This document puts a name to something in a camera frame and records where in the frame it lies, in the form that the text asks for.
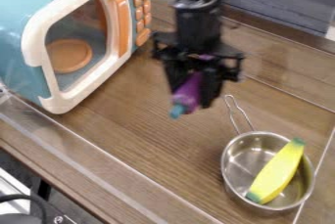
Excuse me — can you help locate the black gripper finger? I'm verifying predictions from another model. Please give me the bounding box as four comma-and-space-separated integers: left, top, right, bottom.
164, 60, 191, 92
200, 67, 223, 109

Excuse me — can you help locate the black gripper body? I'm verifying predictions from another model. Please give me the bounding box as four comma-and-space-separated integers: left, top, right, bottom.
153, 4, 245, 81

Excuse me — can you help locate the purple toy eggplant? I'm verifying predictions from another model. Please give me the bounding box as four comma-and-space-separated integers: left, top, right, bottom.
170, 72, 201, 119

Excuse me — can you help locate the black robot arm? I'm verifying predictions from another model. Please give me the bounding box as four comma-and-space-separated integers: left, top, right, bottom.
153, 0, 244, 116

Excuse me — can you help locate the orange microwave turntable plate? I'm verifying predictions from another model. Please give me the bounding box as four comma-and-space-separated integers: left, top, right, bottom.
47, 38, 93, 73

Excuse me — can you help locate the blue toy microwave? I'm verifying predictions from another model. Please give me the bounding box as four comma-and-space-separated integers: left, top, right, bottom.
0, 0, 152, 114

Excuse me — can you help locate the yellow toy banana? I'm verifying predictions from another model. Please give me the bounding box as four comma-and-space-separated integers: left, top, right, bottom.
247, 138, 306, 204

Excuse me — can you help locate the silver pot with wire handle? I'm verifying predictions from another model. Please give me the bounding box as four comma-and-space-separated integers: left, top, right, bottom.
220, 95, 315, 216

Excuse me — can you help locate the black cable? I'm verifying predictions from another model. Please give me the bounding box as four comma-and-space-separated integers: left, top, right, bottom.
0, 194, 47, 224

